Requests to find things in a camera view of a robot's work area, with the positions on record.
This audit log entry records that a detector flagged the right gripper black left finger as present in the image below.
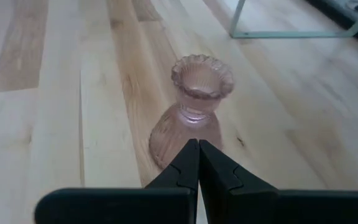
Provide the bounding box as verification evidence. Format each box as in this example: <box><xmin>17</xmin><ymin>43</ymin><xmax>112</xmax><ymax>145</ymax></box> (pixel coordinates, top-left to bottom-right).
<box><xmin>34</xmin><ymin>139</ymin><xmax>200</xmax><ymax>224</ymax></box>

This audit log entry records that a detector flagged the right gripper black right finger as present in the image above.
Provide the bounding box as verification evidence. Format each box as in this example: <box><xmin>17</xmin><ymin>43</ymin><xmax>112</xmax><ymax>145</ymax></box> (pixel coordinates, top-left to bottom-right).
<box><xmin>199</xmin><ymin>139</ymin><xmax>358</xmax><ymax>224</ymax></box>

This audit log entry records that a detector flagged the pink ribbed glass candle holder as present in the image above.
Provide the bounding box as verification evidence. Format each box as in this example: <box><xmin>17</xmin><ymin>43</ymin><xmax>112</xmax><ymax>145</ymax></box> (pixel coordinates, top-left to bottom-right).
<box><xmin>149</xmin><ymin>54</ymin><xmax>236</xmax><ymax>170</ymax></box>

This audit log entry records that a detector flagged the pale green metal shelf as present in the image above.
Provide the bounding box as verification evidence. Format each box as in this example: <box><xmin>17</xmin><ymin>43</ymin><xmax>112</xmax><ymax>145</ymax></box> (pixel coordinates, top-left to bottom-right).
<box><xmin>228</xmin><ymin>0</ymin><xmax>358</xmax><ymax>40</ymax></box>

